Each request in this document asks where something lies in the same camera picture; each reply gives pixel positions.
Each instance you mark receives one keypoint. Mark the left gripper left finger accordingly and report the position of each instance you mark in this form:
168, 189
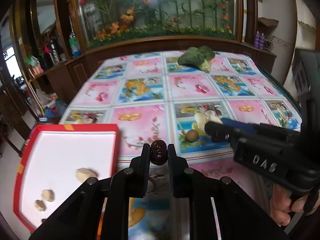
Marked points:
99, 208

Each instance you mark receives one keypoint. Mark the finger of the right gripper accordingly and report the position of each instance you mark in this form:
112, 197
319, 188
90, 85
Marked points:
240, 124
220, 131

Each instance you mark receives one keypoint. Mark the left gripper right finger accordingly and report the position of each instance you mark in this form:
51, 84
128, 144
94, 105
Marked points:
218, 208

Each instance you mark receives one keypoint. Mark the brown round longan fruit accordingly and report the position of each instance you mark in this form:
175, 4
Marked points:
192, 135

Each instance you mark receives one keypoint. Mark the square tan cake piece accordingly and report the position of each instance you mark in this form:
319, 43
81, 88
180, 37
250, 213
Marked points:
48, 195

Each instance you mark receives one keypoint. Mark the beige rectangular cake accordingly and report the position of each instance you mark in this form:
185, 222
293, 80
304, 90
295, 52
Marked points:
82, 174

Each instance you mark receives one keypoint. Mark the dark red jujube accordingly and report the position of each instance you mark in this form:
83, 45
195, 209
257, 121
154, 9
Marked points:
158, 152

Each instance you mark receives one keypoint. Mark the person's right hand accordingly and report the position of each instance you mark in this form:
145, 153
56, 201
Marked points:
281, 205

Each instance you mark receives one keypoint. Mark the red gift box tray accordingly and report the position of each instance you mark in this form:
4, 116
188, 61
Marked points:
50, 159

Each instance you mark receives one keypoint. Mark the colourful fruit print tablecloth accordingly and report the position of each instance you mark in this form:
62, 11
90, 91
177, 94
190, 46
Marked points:
150, 96

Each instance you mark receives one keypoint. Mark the green leafy bok choy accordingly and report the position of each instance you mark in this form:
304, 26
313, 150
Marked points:
197, 57

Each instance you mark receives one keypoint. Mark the purple bottles on shelf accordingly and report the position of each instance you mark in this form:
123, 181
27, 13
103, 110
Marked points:
259, 40

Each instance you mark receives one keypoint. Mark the green snack bag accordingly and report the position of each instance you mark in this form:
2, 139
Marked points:
35, 68

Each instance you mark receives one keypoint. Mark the steel thermos flask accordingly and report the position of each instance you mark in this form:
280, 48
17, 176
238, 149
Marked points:
54, 52

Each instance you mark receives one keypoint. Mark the green plastic bottle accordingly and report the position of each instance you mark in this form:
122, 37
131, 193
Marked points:
74, 44

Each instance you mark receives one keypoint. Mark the wooden glass display cabinet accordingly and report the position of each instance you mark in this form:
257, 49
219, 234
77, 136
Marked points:
110, 28

